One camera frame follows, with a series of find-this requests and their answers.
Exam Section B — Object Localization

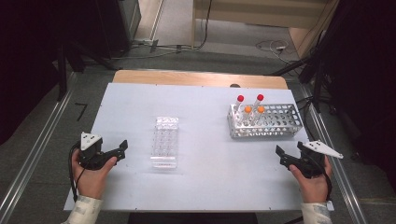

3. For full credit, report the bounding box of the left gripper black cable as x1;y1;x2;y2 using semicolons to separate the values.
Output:
67;143;87;203

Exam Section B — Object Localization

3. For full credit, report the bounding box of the black curtain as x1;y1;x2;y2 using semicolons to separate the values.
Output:
0;0;106;146
320;0;396;190

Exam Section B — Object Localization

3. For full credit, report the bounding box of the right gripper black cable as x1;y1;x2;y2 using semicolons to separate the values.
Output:
321;155;333;202

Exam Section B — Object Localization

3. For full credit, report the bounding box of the aluminium floor rail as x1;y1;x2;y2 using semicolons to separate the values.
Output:
299;83;369;224
0;71;78;224

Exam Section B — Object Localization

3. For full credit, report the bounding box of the red cap test tube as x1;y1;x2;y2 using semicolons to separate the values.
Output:
251;93;265;118
233;94;246;120

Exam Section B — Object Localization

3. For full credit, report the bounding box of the orange cap test tube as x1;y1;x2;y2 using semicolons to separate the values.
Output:
241;105;253;125
252;105;266;125

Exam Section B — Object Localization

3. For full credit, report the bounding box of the grey floor cable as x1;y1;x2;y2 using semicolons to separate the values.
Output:
111;37;194;61

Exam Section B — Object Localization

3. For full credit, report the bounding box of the clear acrylic tube rack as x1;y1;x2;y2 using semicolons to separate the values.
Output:
149;116;180;170

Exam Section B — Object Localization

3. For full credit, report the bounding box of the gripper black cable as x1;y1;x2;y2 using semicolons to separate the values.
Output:
67;143;87;203
321;155;333;202

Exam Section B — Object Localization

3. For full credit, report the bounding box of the person's left hand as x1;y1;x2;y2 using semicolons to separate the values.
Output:
71;149;119;200

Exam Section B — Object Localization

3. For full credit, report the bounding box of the light wooden desk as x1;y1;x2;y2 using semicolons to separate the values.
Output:
191;0;340;60

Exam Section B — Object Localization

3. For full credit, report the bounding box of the person's right hand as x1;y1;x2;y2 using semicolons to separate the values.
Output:
289;156;333;205

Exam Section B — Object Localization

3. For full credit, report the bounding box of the white floor cable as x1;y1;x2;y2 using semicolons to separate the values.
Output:
255;39;292;63

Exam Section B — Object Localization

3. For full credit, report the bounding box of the black hanging cable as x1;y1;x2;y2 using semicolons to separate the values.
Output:
198;0;215;50

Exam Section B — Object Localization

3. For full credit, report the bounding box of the black cabinet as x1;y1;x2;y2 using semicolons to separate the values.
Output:
92;0;143;60

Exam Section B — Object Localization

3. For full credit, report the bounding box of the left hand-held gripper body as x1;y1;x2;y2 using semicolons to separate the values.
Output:
76;132;108;171

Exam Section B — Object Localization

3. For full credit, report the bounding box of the metal tube rack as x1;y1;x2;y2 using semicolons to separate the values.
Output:
226;103;304;139

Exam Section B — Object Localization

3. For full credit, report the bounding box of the black metal stand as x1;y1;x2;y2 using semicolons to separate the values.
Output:
270;29;332;114
55;38;120;103

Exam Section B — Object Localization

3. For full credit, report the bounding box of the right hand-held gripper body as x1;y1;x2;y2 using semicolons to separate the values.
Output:
295;140;345;179

